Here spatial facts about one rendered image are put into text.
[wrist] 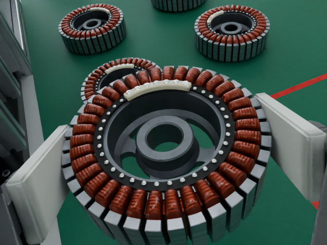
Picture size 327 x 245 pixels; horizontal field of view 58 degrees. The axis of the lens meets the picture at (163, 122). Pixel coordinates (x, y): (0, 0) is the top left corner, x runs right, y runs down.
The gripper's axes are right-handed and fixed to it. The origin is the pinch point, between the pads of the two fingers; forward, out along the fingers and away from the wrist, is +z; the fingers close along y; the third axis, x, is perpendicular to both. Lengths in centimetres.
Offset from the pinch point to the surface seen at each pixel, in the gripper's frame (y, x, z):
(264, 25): 16.1, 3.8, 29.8
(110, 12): -7.0, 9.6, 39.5
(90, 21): -10.8, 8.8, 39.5
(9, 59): -21.7, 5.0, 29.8
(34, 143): -17.5, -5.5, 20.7
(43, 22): -21, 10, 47
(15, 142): -17.4, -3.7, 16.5
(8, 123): -17.0, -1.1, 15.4
